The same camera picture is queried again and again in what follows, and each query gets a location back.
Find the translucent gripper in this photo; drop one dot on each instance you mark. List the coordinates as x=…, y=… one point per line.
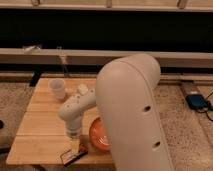
x=75, y=145

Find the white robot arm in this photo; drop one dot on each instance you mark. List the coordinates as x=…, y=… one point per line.
x=124, y=98

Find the orange plate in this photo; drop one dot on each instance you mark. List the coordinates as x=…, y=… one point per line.
x=97, y=136

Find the small white object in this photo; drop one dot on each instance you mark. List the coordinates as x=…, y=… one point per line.
x=82, y=89

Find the white paper cup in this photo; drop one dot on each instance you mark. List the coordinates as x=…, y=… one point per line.
x=57, y=87

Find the blue device on floor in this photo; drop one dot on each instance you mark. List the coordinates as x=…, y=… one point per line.
x=196, y=101

